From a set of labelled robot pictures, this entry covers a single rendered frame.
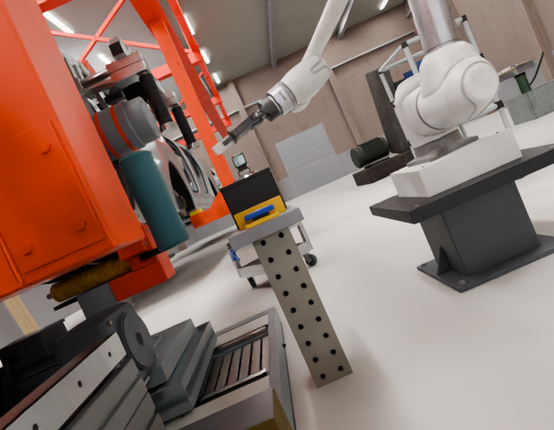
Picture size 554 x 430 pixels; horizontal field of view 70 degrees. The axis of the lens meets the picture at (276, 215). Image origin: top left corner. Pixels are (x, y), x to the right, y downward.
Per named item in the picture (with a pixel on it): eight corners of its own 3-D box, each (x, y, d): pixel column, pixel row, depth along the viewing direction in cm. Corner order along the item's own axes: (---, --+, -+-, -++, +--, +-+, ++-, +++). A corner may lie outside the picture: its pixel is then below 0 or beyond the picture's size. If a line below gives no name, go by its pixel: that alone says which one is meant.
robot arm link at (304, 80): (301, 102, 120) (294, 113, 133) (340, 72, 122) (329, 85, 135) (278, 74, 120) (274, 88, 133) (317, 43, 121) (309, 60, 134)
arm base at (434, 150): (443, 149, 149) (437, 136, 149) (481, 137, 127) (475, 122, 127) (401, 169, 147) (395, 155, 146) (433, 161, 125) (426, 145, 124)
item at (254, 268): (321, 262, 247) (299, 212, 245) (278, 289, 226) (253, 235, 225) (283, 268, 282) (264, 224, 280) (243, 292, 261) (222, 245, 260)
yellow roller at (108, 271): (57, 303, 120) (49, 286, 120) (147, 264, 120) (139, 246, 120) (47, 309, 114) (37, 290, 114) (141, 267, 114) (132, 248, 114)
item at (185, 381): (130, 380, 148) (119, 357, 147) (218, 340, 148) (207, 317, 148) (61, 473, 98) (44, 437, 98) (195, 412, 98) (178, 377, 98)
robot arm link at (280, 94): (280, 78, 120) (265, 90, 120) (299, 101, 121) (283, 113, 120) (277, 87, 129) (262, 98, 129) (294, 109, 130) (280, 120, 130)
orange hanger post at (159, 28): (196, 228, 497) (113, 45, 486) (246, 206, 498) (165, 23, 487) (195, 229, 481) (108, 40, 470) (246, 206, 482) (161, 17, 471)
